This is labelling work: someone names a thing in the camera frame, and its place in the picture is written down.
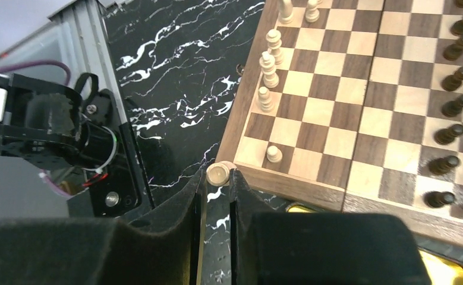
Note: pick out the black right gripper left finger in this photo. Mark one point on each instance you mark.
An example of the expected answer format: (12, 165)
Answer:
(160, 246)

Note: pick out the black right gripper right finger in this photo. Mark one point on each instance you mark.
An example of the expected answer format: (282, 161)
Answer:
(272, 247)

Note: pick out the white chess piece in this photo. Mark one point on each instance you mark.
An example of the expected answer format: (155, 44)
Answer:
(264, 99)
(274, 43)
(274, 154)
(218, 174)

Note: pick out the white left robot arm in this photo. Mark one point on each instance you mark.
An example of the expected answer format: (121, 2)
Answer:
(77, 137)

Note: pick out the wooden chess board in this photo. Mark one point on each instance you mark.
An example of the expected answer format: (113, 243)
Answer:
(350, 114)

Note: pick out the dark chess pieces row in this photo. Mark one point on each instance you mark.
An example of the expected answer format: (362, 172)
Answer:
(447, 98)

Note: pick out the empty gold tin lid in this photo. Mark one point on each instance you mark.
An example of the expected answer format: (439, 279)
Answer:
(443, 259)

